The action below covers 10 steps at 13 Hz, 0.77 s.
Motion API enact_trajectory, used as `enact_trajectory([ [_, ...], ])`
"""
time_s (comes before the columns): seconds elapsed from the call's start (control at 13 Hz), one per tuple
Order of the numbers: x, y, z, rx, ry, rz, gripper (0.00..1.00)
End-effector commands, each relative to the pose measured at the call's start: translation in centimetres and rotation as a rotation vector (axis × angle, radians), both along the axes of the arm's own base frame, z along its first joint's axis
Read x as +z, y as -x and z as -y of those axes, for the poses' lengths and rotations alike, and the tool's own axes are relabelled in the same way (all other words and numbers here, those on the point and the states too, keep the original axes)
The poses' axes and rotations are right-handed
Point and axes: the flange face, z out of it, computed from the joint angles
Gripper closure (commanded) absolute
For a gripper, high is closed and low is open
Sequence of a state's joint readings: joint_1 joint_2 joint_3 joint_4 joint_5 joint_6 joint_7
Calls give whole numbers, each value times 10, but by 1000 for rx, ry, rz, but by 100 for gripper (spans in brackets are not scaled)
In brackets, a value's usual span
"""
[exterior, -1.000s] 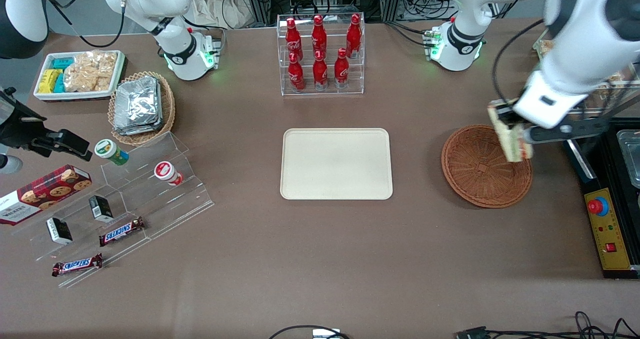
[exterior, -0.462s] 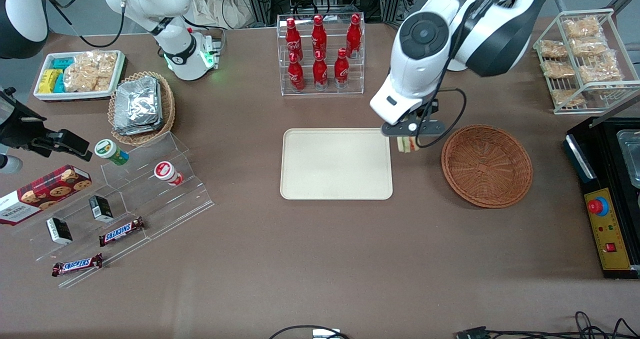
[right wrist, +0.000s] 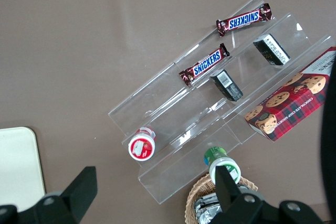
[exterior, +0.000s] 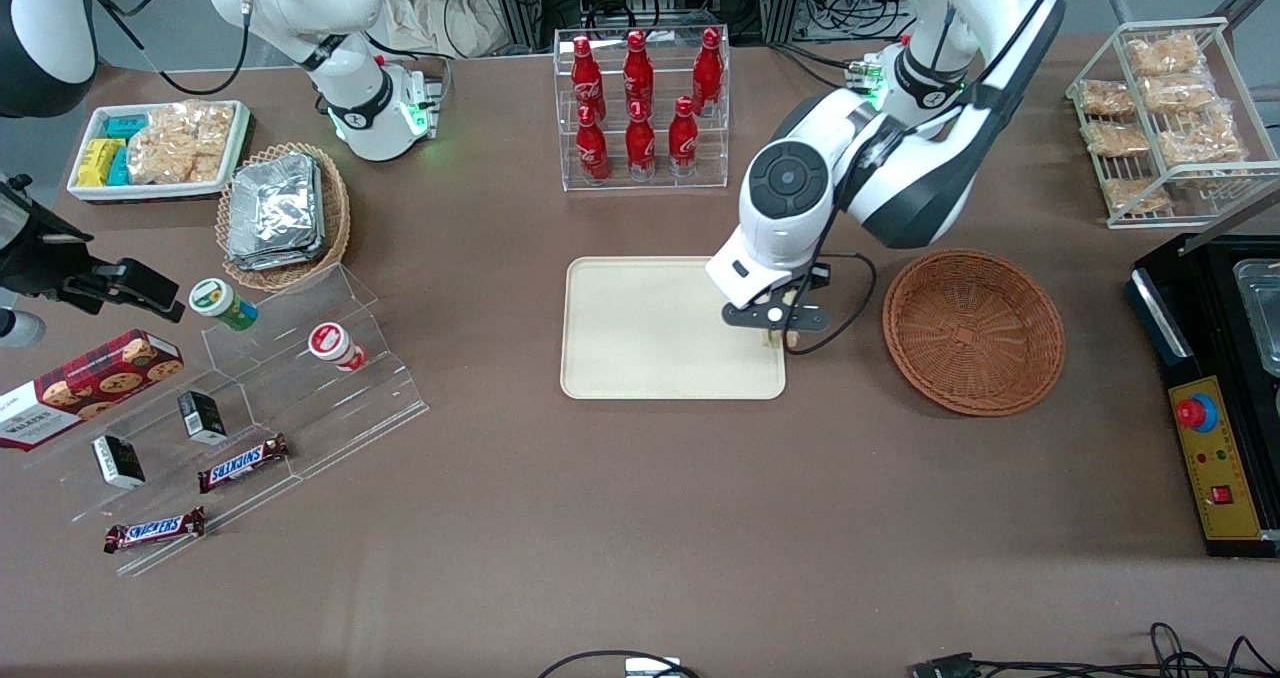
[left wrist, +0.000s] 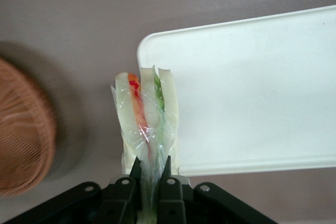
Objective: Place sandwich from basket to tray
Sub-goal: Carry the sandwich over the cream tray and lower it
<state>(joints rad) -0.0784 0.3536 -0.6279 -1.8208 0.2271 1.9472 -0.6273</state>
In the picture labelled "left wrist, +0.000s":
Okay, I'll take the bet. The white plastic tray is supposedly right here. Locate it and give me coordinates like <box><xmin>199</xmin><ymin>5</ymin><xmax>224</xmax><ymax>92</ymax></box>
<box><xmin>136</xmin><ymin>5</ymin><xmax>336</xmax><ymax>177</ymax></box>

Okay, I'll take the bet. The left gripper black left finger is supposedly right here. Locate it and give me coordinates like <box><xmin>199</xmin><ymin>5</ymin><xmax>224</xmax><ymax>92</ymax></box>
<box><xmin>99</xmin><ymin>156</ymin><xmax>141</xmax><ymax>224</ymax></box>

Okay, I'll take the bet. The plastic sandwich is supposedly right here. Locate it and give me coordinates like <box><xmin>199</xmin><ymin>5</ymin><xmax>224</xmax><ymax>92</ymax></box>
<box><xmin>110</xmin><ymin>64</ymin><xmax>182</xmax><ymax>224</ymax></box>

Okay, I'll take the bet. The brown wicker basket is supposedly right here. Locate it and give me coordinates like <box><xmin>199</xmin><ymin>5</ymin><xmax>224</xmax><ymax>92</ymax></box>
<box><xmin>0</xmin><ymin>56</ymin><xmax>58</xmax><ymax>198</ymax></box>

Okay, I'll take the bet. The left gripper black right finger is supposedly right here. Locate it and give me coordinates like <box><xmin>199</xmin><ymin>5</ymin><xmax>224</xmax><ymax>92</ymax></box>
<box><xmin>156</xmin><ymin>155</ymin><xmax>187</xmax><ymax>224</ymax></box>

